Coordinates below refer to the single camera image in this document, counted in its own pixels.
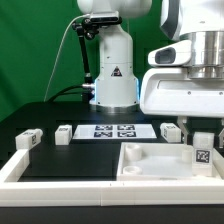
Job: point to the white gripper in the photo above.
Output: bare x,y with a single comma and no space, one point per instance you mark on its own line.
168,89

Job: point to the white square tabletop panel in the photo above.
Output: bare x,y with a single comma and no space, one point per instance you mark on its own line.
160,161

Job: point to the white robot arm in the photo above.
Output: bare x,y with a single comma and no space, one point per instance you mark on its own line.
116,89

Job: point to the white fiducial marker sheet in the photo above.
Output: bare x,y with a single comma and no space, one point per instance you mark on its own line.
116,131

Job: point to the white U-shaped obstacle fence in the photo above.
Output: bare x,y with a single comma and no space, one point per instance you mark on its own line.
14,193

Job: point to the grey camera on mount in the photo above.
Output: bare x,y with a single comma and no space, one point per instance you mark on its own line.
100,17

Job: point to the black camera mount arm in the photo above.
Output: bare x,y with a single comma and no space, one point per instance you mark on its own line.
84,50

